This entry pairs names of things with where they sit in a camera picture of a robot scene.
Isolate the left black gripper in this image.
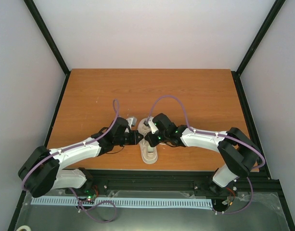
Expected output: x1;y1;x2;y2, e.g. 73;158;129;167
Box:
115;130;144;146

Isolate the beige lace sneaker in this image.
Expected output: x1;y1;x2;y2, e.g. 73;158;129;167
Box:
138;118;158;164

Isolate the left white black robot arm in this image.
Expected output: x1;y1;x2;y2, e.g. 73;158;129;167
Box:
18;117;143;198

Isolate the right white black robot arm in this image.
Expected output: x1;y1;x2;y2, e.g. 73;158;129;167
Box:
144;113;261;188

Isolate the left electronics board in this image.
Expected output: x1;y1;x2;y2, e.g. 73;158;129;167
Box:
79;186;99;203

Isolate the electronics board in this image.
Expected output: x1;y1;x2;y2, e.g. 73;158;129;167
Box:
213;187;236;213
79;186;99;203

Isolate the right electronics board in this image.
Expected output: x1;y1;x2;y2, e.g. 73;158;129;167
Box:
213;187;236;213

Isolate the white tape roll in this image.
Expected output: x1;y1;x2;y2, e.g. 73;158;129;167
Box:
16;225;31;231

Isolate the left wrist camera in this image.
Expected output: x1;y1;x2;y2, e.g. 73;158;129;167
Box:
126;116;137;128

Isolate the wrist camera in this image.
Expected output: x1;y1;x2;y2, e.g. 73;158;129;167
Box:
144;116;159;134
126;116;137;128

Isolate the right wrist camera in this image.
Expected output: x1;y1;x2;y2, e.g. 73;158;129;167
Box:
144;116;159;134

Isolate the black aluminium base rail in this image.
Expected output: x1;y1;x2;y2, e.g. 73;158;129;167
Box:
24;169;282;200

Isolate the light blue cable duct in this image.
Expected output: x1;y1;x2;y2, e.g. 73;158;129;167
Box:
30;196;213;210

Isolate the right black frame post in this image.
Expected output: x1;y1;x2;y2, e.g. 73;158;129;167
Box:
235;0;286;75

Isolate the black frame post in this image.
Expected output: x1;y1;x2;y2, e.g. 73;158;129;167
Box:
235;0;286;75
23;0;71;76

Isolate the left black frame post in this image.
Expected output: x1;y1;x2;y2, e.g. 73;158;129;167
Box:
23;0;71;76

